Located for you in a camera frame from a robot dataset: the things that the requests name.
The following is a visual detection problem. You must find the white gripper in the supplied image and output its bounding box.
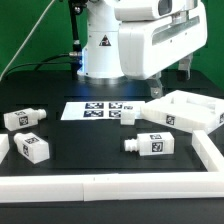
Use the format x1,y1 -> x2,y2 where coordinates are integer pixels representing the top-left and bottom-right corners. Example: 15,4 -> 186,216
118,2 -> 207,99

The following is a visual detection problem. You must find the white square table top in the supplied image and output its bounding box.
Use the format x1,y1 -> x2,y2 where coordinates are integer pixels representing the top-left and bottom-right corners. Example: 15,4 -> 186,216
140,90 -> 224,134

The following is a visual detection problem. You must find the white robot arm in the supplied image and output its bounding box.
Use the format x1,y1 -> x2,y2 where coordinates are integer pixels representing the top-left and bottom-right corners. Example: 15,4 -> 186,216
78,0 -> 207,98

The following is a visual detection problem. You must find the white marker tag sheet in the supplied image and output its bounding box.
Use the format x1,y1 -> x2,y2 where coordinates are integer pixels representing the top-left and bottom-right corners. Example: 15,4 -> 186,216
61,101 -> 144,120

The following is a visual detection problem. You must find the white U-shaped fence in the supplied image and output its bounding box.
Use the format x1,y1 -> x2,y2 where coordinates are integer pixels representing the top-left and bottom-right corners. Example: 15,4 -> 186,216
0,130 -> 224,203

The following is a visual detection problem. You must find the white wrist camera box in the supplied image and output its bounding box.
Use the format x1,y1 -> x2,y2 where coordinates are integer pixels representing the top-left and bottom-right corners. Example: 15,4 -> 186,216
114,0 -> 198,21

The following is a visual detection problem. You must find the black camera stand pole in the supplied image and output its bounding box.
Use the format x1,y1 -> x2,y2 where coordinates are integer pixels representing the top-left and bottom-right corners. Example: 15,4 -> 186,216
68,0 -> 88,80

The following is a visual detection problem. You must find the black cable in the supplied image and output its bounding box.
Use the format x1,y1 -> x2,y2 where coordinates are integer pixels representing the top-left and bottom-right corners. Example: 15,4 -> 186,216
0,51 -> 83,81

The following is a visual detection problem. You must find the white cable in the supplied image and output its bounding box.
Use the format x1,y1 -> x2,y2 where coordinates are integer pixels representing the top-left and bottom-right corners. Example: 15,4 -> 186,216
0,0 -> 57,83

